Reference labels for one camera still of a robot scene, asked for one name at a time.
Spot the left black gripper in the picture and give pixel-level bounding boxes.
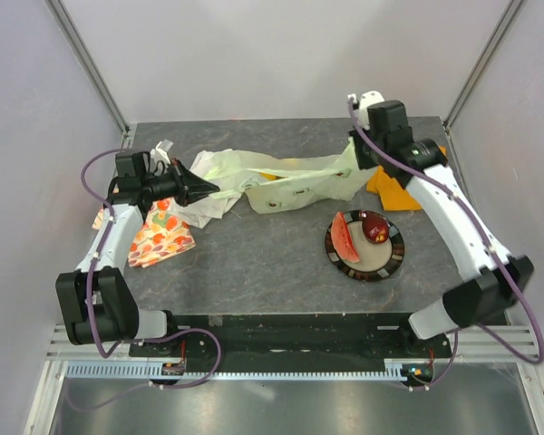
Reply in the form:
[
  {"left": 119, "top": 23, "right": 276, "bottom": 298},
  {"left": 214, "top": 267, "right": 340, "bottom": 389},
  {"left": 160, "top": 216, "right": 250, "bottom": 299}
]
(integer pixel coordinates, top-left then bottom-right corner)
[{"left": 141, "top": 159, "right": 219, "bottom": 208}]

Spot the dark red fake apple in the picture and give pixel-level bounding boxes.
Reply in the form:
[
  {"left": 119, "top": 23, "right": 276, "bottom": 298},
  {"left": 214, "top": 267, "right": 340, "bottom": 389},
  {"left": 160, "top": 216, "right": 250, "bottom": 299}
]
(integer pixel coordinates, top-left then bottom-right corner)
[{"left": 362, "top": 212, "right": 389, "bottom": 245}]

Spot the yellow fake fruit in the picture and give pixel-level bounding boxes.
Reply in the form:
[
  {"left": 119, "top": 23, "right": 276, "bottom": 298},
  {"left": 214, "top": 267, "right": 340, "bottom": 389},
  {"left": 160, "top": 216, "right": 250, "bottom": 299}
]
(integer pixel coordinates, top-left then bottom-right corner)
[{"left": 259, "top": 172, "right": 282, "bottom": 181}]

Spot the light green plastic bag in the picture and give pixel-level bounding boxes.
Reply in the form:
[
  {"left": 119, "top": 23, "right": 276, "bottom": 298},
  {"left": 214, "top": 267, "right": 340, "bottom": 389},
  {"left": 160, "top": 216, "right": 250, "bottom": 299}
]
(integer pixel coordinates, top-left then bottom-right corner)
[{"left": 204, "top": 140, "right": 376, "bottom": 214}]

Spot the orange red fake fruit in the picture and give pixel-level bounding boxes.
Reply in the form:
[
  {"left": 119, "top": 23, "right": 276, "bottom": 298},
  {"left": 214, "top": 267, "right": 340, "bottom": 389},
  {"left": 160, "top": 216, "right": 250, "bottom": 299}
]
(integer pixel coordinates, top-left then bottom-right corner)
[{"left": 330, "top": 211, "right": 360, "bottom": 263}]

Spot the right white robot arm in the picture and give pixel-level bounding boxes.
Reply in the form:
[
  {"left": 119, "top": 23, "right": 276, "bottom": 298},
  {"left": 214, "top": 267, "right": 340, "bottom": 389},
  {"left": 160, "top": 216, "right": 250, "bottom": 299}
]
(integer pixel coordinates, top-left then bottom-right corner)
[{"left": 347, "top": 92, "right": 534, "bottom": 357}]

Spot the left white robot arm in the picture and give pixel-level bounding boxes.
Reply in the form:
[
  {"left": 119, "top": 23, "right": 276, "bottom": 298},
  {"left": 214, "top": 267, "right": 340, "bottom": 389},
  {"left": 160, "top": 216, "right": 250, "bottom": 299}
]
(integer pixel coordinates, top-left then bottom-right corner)
[{"left": 55, "top": 150, "right": 219, "bottom": 358}]

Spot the white crumpled cloth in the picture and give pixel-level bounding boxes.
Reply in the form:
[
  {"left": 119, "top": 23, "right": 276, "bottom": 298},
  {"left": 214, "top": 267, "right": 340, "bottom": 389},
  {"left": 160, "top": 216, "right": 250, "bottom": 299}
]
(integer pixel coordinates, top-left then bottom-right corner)
[{"left": 168, "top": 149, "right": 242, "bottom": 228}]

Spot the orange folded cloth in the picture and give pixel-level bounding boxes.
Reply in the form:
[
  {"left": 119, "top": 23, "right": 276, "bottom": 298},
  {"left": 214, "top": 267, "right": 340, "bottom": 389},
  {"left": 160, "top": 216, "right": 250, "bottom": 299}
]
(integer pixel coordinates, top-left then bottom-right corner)
[{"left": 366, "top": 166, "right": 422, "bottom": 212}]

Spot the orange floral cloth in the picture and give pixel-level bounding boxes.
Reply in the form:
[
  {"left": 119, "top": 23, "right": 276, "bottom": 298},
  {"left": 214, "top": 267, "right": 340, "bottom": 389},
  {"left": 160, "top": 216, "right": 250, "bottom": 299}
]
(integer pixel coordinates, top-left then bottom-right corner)
[{"left": 92, "top": 197, "right": 197, "bottom": 269}]

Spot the dark rimmed ceramic plate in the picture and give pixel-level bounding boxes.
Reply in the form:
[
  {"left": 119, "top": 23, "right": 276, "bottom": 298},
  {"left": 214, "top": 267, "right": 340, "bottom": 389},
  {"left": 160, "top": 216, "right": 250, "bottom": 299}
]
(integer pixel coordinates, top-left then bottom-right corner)
[{"left": 325, "top": 209, "right": 405, "bottom": 282}]

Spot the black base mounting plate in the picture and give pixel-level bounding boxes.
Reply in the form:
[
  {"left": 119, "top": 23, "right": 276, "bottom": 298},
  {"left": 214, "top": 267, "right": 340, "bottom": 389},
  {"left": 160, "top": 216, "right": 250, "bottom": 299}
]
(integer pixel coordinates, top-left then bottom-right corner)
[{"left": 126, "top": 314, "right": 450, "bottom": 362}]

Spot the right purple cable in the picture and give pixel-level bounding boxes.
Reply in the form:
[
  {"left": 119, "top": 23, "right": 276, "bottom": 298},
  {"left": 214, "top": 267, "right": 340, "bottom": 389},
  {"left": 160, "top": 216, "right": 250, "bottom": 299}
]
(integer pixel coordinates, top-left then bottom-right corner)
[{"left": 346, "top": 97, "right": 544, "bottom": 393}]

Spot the purple cable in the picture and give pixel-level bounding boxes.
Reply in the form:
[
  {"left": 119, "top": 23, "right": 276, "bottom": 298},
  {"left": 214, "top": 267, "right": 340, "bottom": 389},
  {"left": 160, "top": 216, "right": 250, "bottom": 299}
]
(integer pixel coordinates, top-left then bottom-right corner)
[
  {"left": 63, "top": 148, "right": 223, "bottom": 411},
  {"left": 346, "top": 97, "right": 544, "bottom": 393}
]

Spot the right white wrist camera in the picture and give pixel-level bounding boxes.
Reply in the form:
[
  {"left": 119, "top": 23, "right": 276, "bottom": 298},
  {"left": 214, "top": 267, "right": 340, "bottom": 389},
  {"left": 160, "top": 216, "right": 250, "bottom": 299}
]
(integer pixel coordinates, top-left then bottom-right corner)
[{"left": 347, "top": 90, "right": 384, "bottom": 130}]

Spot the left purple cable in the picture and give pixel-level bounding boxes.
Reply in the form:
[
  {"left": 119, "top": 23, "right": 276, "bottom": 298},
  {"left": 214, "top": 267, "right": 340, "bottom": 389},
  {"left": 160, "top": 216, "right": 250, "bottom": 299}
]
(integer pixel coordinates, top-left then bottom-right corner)
[{"left": 63, "top": 148, "right": 223, "bottom": 411}]

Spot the grey slotted cable duct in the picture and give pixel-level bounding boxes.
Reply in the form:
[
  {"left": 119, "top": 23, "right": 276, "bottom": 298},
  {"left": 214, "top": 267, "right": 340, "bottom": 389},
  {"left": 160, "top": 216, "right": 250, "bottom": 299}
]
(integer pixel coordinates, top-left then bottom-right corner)
[{"left": 66, "top": 353, "right": 435, "bottom": 382}]

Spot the right aluminium frame post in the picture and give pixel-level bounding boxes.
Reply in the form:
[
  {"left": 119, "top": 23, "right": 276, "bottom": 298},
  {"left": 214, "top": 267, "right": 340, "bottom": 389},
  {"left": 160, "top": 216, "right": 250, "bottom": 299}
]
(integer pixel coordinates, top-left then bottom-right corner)
[{"left": 442, "top": 0, "right": 526, "bottom": 134}]

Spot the aluminium frame post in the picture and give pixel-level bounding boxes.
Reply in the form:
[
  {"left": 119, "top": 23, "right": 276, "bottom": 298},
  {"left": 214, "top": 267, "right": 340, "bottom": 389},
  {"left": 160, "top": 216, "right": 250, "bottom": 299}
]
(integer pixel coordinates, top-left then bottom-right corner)
[
  {"left": 442, "top": 0, "right": 526, "bottom": 134},
  {"left": 44, "top": 0, "right": 131, "bottom": 137}
]

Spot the left aluminium frame post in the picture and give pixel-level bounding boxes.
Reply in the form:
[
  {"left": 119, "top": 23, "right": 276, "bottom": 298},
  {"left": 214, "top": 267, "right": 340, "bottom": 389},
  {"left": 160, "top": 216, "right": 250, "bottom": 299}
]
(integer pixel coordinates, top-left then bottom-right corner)
[{"left": 44, "top": 0, "right": 131, "bottom": 137}]

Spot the aluminium front rail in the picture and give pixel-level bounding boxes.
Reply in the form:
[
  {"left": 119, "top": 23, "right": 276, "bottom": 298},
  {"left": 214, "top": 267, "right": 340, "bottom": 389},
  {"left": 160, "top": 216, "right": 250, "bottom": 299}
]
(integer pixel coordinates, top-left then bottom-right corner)
[{"left": 45, "top": 325, "right": 539, "bottom": 363}]

